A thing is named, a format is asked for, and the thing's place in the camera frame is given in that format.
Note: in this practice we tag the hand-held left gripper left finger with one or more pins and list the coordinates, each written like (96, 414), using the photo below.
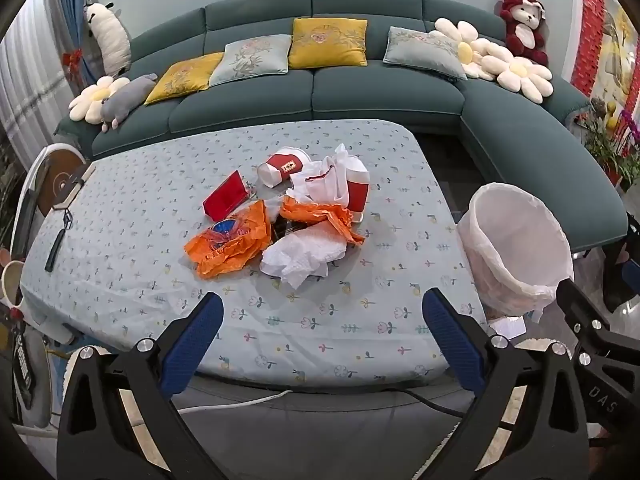
(200, 340)

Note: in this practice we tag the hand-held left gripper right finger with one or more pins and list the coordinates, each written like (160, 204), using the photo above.
(450, 340)

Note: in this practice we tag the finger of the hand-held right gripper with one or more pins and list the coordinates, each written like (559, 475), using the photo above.
(627, 272)
(587, 332)

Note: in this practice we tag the white lined waste bin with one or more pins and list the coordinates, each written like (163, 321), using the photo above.
(505, 240)

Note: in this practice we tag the plain orange plastic bag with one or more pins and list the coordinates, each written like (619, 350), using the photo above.
(310, 212)

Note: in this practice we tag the red white paper cup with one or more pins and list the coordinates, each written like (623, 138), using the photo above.
(285, 167)
(357, 195)

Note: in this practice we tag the white plastic bag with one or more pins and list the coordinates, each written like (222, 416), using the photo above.
(325, 180)

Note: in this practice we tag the white paper piece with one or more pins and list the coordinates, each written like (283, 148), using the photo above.
(507, 327)

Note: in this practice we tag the floral light blue tablecloth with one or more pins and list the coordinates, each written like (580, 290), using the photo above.
(150, 270)

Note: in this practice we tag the orange bag with blue print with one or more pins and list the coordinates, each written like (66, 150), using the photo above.
(230, 245)

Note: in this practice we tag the potted orchid plant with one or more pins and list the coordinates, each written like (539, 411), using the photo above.
(612, 145)

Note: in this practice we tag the crumpled white tissue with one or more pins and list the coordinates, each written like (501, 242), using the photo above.
(305, 255)

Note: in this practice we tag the red box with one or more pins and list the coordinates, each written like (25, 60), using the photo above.
(225, 197)

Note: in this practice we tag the cream mug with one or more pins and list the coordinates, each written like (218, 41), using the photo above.
(11, 282)

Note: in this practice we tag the round wooden stool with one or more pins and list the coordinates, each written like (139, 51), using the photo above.
(57, 180)

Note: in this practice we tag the white flower cushion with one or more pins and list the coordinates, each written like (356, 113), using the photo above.
(465, 52)
(92, 95)
(522, 70)

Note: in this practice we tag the grey mouse plush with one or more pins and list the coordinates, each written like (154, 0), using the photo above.
(127, 97)

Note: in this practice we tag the teal sectional sofa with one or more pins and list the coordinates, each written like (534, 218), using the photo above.
(380, 95)

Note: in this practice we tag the red bear plush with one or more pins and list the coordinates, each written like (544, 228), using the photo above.
(522, 35)

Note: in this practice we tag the yellow embroidered pillow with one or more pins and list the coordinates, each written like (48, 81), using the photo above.
(182, 80)
(327, 42)

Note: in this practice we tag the grey embroidered pillow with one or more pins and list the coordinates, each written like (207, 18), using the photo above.
(250, 60)
(422, 50)

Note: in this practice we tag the white sheer curtain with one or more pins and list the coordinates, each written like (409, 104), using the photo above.
(25, 90)

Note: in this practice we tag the red bow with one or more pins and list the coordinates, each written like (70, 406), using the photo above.
(72, 62)

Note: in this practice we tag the white long plush toy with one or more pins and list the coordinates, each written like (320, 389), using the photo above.
(112, 40)

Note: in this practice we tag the blue curtain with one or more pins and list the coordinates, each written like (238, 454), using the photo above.
(75, 10)

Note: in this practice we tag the red gold wall hanging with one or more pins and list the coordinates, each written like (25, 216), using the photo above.
(592, 35)

